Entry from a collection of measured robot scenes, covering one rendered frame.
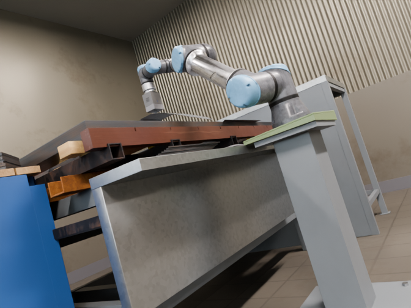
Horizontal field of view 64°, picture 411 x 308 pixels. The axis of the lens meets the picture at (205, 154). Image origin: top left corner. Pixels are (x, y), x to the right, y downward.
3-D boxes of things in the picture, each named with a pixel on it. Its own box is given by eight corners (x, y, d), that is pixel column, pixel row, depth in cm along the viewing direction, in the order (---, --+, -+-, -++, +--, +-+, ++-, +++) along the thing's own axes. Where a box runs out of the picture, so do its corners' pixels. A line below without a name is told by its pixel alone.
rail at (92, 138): (85, 152, 94) (79, 132, 95) (284, 135, 229) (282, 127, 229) (93, 148, 92) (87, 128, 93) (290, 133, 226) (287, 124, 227)
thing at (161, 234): (125, 321, 84) (91, 190, 88) (293, 210, 192) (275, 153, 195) (135, 321, 82) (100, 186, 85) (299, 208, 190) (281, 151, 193)
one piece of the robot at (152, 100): (147, 93, 195) (154, 118, 193) (136, 91, 187) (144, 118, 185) (159, 86, 190) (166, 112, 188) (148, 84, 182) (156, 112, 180)
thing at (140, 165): (91, 190, 88) (88, 179, 88) (275, 153, 195) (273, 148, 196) (142, 170, 77) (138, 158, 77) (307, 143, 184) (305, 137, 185)
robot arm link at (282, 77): (304, 91, 124) (292, 58, 125) (280, 96, 117) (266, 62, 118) (283, 103, 134) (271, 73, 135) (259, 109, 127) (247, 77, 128)
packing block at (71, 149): (60, 159, 99) (57, 147, 99) (74, 157, 103) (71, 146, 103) (71, 153, 96) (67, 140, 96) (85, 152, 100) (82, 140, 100)
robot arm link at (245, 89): (281, 76, 116) (195, 40, 152) (249, 82, 108) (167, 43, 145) (274, 107, 122) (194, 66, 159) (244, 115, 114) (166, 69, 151)
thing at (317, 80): (177, 142, 282) (176, 138, 282) (214, 139, 332) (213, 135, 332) (326, 80, 210) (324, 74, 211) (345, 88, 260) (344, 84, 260)
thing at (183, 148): (120, 173, 96) (116, 161, 96) (197, 161, 128) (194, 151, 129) (148, 162, 89) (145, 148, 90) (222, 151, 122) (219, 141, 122)
